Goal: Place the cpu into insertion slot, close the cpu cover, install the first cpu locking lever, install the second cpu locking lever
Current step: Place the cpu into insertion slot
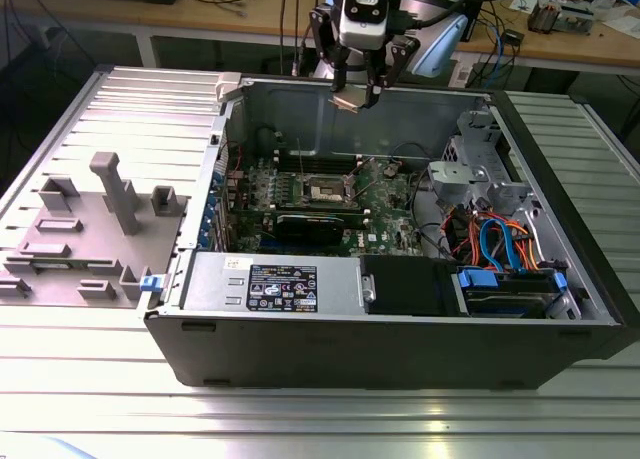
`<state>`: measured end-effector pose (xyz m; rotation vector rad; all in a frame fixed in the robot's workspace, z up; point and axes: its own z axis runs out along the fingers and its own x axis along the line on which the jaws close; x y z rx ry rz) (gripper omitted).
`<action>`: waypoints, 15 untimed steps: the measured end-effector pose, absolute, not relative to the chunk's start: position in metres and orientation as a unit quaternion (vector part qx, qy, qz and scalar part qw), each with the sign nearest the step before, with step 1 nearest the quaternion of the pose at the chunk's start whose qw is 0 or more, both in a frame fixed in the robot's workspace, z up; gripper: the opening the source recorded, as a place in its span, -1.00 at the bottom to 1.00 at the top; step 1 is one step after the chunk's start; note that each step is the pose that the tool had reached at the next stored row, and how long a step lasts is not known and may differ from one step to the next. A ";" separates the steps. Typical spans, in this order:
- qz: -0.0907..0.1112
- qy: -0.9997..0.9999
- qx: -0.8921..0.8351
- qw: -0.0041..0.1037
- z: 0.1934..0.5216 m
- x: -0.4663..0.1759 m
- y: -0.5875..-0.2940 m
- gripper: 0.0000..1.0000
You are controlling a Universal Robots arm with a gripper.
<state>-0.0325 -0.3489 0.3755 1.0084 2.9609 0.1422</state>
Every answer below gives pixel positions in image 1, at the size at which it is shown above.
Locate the small heatsink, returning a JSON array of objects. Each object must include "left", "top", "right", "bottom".
[{"left": 528, "top": 2, "right": 559, "bottom": 34}]

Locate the silver power supply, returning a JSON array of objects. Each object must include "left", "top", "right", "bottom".
[{"left": 182, "top": 251, "right": 364, "bottom": 316}]

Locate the CPU socket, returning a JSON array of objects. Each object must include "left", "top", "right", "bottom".
[{"left": 298, "top": 170, "right": 357, "bottom": 204}]

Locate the metal socket cover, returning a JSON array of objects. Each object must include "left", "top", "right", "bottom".
[{"left": 344, "top": 156, "right": 382, "bottom": 203}]

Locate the orange wire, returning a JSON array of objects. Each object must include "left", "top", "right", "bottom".
[{"left": 502, "top": 220, "right": 544, "bottom": 273}]

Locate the green RAM stick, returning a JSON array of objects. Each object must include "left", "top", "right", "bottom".
[{"left": 28, "top": 259, "right": 92, "bottom": 272}]

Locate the silver metal drive cage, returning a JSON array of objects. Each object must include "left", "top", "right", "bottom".
[{"left": 427, "top": 107, "right": 544, "bottom": 225}]

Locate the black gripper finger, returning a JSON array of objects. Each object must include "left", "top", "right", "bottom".
[
  {"left": 361, "top": 36, "right": 422, "bottom": 110},
  {"left": 308, "top": 6, "right": 350, "bottom": 94}
]

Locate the silver CPU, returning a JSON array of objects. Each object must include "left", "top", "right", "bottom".
[{"left": 327, "top": 86, "right": 374, "bottom": 114}]

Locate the white printed label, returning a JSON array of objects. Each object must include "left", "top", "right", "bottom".
[{"left": 448, "top": 53, "right": 476, "bottom": 88}]

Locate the black plastic shroud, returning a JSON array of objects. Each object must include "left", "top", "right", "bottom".
[{"left": 360, "top": 254, "right": 469, "bottom": 318}]

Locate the grey parts rack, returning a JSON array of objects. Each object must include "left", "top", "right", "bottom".
[{"left": 0, "top": 151, "right": 194, "bottom": 310}]

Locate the blue wire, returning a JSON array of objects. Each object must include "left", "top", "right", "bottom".
[{"left": 478, "top": 218, "right": 521, "bottom": 273}]

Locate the grey electronic device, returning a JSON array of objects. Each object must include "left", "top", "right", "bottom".
[{"left": 557, "top": 1, "right": 596, "bottom": 35}]

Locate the hard disk blue carrier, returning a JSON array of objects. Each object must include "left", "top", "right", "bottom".
[{"left": 452, "top": 266, "right": 569, "bottom": 320}]

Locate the wooden desk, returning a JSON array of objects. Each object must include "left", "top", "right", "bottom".
[{"left": 0, "top": 0, "right": 640, "bottom": 75}]

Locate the green motherboard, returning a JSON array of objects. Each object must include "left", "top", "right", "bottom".
[{"left": 224, "top": 151, "right": 436, "bottom": 259}]

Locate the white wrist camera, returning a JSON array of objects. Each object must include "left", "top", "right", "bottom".
[{"left": 338, "top": 0, "right": 392, "bottom": 50}]

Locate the black graphics card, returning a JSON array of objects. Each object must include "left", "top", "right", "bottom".
[{"left": 234, "top": 206, "right": 369, "bottom": 248}]

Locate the black open PC case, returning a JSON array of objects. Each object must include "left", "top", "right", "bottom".
[{"left": 143, "top": 72, "right": 640, "bottom": 390}]

